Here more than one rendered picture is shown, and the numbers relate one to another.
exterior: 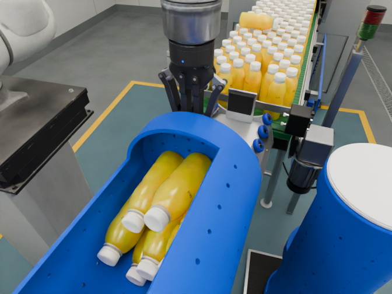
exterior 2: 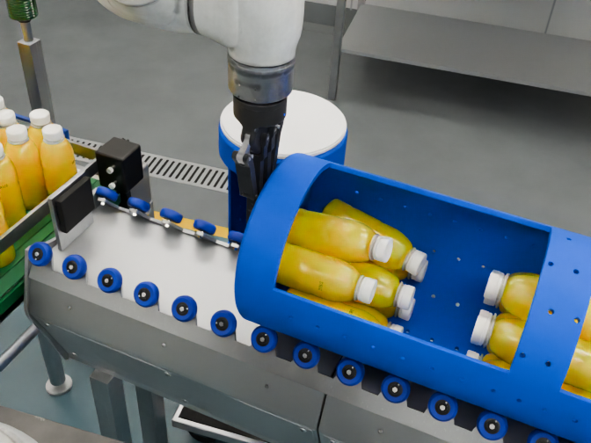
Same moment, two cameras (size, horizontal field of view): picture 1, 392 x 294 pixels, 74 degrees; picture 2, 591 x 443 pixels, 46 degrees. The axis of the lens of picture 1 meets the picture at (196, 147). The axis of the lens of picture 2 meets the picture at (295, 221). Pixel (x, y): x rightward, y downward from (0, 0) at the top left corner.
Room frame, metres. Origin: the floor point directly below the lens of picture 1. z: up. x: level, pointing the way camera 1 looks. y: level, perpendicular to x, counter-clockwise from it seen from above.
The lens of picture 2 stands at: (0.38, 0.86, 1.84)
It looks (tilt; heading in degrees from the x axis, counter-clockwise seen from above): 39 degrees down; 269
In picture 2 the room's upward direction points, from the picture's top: 4 degrees clockwise
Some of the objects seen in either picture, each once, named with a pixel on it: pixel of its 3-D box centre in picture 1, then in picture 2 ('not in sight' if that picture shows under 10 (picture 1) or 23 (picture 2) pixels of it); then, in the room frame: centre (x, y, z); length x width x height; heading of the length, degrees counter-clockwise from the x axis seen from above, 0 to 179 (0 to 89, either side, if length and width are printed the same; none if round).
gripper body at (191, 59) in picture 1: (192, 63); (259, 119); (0.43, 0.01, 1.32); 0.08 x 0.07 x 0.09; 68
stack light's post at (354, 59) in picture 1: (314, 153); (64, 222); (1.00, -0.64, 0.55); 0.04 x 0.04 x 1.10; 68
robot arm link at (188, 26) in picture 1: (191, 17); (260, 73); (0.43, 0.01, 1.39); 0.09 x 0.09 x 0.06
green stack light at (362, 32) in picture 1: (367, 29); (21, 4); (1.00, -0.64, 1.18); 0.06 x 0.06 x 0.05
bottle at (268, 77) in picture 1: (268, 89); (25, 170); (0.92, -0.29, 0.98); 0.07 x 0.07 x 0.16
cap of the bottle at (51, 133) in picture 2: (280, 77); (52, 132); (0.85, -0.30, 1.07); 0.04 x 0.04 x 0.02
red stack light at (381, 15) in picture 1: (373, 16); not in sight; (1.00, -0.64, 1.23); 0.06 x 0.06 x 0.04
